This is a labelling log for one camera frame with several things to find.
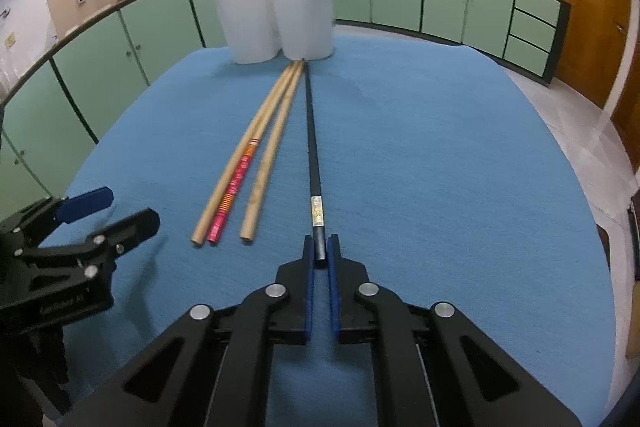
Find light bamboo chopstick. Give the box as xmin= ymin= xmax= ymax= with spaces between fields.
xmin=190 ymin=61 xmax=296 ymax=247

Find orange red patterned chopstick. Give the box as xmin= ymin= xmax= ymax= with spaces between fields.
xmin=205 ymin=69 xmax=293 ymax=244

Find plain bamboo chopstick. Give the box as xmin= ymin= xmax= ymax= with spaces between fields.
xmin=240 ymin=61 xmax=305 ymax=243

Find black chopstick gold band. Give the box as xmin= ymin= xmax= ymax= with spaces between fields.
xmin=304 ymin=63 xmax=326 ymax=268

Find green lower cabinets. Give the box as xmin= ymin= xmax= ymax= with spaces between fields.
xmin=1 ymin=0 xmax=570 ymax=216

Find blue table mat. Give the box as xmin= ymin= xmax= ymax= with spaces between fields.
xmin=51 ymin=37 xmax=615 ymax=426

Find white double utensil holder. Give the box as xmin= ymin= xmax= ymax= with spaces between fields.
xmin=215 ymin=0 xmax=334 ymax=65

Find wooden door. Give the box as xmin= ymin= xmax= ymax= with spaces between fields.
xmin=555 ymin=0 xmax=631 ymax=107
xmin=612 ymin=36 xmax=640 ymax=171

